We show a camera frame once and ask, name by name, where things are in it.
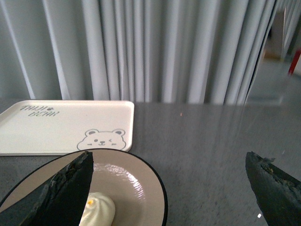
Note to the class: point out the white steamed bun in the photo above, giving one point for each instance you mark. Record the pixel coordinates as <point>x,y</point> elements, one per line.
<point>99,210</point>

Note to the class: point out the beige plate black rim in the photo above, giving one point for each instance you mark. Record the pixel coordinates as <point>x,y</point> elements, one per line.
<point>134,186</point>

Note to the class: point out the white bear print tray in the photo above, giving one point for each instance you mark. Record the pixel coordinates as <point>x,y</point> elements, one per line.
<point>58,127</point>

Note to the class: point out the red post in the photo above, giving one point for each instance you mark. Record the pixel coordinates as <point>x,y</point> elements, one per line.
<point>296,63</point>

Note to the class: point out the grey pleated curtain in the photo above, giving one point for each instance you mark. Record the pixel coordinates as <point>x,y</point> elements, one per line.
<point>187,51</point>

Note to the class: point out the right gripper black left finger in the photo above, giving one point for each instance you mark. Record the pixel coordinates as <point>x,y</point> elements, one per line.
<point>59,201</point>

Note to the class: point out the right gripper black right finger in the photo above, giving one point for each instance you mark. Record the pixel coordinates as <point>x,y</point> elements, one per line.
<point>278,194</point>

